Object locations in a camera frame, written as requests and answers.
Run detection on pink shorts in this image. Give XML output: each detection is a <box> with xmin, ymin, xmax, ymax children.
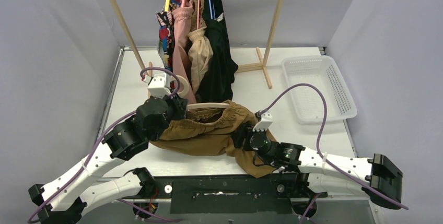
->
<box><xmin>172</xmin><ymin>5</ymin><xmax>193</xmax><ymax>84</ymax></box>

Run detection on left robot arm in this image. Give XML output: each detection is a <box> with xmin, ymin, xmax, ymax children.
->
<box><xmin>28</xmin><ymin>96</ymin><xmax>188</xmax><ymax>223</ymax></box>

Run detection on colourful comic print shorts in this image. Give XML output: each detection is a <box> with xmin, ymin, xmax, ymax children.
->
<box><xmin>156</xmin><ymin>0</ymin><xmax>181</xmax><ymax>71</ymax></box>

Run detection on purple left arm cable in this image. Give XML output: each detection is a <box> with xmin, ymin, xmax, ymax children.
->
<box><xmin>27</xmin><ymin>66</ymin><xmax>182</xmax><ymax>224</ymax></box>

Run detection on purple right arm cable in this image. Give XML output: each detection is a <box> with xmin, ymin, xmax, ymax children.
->
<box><xmin>256</xmin><ymin>83</ymin><xmax>410</xmax><ymax>224</ymax></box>

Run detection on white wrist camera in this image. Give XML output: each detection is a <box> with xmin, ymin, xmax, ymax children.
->
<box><xmin>252</xmin><ymin>112</ymin><xmax>273</xmax><ymax>132</ymax></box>
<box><xmin>147</xmin><ymin>73</ymin><xmax>171</xmax><ymax>98</ymax></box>

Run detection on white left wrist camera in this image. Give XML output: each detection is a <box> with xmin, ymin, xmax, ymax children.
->
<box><xmin>147</xmin><ymin>73</ymin><xmax>171</xmax><ymax>98</ymax></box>

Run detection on wooden clothes rack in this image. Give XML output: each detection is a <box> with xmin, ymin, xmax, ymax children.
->
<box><xmin>97</xmin><ymin>0</ymin><xmax>290</xmax><ymax>90</ymax></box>

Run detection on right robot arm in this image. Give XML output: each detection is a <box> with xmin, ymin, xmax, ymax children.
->
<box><xmin>231</xmin><ymin>124</ymin><xmax>406</xmax><ymax>209</ymax></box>

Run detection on white plastic basket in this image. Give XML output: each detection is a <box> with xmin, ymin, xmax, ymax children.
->
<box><xmin>282</xmin><ymin>55</ymin><xmax>357</xmax><ymax>124</ymax></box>

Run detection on beige shorts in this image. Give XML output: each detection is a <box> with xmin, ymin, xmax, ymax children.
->
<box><xmin>188</xmin><ymin>0</ymin><xmax>213</xmax><ymax>94</ymax></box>

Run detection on beige wooden hanger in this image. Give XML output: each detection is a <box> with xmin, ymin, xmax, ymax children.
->
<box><xmin>171</xmin><ymin>75</ymin><xmax>229</xmax><ymax>110</ymax></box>

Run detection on black shorts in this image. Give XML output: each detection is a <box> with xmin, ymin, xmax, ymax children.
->
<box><xmin>197</xmin><ymin>0</ymin><xmax>238</xmax><ymax>102</ymax></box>

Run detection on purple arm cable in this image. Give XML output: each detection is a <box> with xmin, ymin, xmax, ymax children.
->
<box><xmin>256</xmin><ymin>83</ymin><xmax>410</xmax><ymax>224</ymax></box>
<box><xmin>27</xmin><ymin>66</ymin><xmax>182</xmax><ymax>224</ymax></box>

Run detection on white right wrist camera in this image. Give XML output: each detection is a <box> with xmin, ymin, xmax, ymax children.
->
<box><xmin>252</xmin><ymin>112</ymin><xmax>273</xmax><ymax>132</ymax></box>

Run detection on tan brown shorts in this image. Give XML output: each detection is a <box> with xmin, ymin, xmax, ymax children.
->
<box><xmin>150</xmin><ymin>100</ymin><xmax>274</xmax><ymax>178</ymax></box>

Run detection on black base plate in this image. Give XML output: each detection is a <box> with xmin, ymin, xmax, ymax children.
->
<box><xmin>132</xmin><ymin>173</ymin><xmax>315</xmax><ymax>214</ymax></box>

